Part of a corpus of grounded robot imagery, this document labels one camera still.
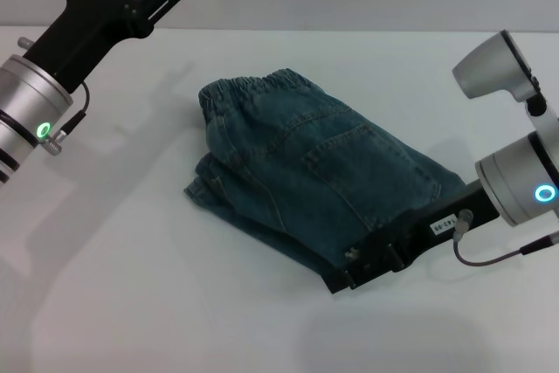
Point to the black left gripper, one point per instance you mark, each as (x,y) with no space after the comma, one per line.
(91,28)

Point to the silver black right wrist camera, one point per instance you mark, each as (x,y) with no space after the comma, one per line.
(493,67)

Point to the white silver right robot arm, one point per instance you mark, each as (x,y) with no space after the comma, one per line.
(524,172)

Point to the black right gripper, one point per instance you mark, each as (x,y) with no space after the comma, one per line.
(419,233)

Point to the blue denim shorts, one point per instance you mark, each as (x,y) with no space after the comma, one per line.
(323,172)

